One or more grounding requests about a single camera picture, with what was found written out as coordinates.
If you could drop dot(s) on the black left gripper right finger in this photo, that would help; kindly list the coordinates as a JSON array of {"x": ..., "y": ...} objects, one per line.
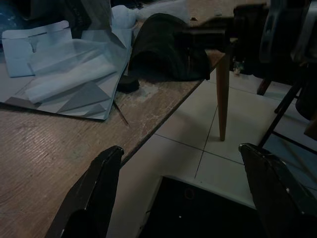
[{"x": 277, "y": 196}]

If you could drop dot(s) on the black rubbish bin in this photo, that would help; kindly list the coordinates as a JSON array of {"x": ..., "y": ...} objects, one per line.
[{"x": 198, "y": 210}]

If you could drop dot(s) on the white crumpled plastic bag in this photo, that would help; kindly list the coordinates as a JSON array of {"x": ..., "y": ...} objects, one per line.
[{"x": 146, "y": 13}]

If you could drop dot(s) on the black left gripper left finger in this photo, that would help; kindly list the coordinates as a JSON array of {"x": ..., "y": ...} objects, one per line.
[{"x": 91, "y": 196}]

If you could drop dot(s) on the clear plastic wrapping sheet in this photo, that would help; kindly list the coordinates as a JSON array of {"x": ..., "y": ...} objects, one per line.
[{"x": 71, "y": 67}]

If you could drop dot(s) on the wooden table leg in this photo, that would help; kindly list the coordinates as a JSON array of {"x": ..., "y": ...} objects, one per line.
[{"x": 222, "y": 99}]

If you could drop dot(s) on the black metal chair frame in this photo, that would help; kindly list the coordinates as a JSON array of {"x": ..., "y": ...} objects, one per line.
[{"x": 284, "y": 119}]

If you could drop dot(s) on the black baseball cap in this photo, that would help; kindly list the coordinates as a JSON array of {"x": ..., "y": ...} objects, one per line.
[{"x": 166, "y": 49}]

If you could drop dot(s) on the white flattened cardboard box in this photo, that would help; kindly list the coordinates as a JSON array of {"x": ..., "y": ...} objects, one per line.
[{"x": 49, "y": 72}]

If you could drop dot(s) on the thin wooden skewer stick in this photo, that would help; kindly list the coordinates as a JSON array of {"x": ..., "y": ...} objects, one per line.
[{"x": 121, "y": 114}]

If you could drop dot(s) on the small black crumpled object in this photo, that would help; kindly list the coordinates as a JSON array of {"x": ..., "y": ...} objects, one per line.
[{"x": 128, "y": 83}]

